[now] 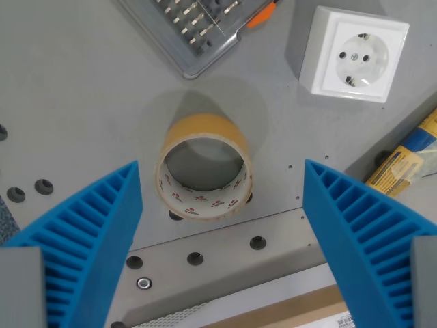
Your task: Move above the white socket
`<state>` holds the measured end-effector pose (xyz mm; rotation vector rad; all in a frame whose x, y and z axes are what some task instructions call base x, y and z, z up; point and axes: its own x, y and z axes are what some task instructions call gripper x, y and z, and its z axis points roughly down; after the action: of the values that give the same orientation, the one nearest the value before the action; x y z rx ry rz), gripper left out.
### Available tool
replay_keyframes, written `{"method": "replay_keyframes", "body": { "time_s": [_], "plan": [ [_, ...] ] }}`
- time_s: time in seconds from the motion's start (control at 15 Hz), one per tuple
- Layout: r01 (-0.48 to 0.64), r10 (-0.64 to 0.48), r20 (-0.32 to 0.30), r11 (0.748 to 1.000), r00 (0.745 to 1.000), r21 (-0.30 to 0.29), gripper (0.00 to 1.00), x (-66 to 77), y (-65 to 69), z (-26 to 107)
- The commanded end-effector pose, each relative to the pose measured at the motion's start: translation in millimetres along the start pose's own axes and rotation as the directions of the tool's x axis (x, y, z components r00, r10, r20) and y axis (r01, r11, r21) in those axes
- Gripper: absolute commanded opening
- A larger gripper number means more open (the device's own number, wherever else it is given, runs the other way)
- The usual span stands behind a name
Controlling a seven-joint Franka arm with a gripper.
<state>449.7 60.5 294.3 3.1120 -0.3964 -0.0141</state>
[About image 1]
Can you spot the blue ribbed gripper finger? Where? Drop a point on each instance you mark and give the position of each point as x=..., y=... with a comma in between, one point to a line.
x=92, y=218
x=362, y=222

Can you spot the yellow blue packaged item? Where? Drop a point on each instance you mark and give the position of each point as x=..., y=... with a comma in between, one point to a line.
x=406, y=160

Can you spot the brown cardboard box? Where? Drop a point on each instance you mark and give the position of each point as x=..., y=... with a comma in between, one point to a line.
x=293, y=311

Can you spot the brown packing tape roll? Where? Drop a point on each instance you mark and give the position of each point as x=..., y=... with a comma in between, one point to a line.
x=205, y=160

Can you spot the clear screwdriver bit case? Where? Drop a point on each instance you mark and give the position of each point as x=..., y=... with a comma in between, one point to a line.
x=191, y=30

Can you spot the grey metal mounting rail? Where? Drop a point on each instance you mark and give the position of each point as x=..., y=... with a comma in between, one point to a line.
x=218, y=259

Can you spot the white wall socket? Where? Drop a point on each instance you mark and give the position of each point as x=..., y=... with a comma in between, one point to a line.
x=355, y=54

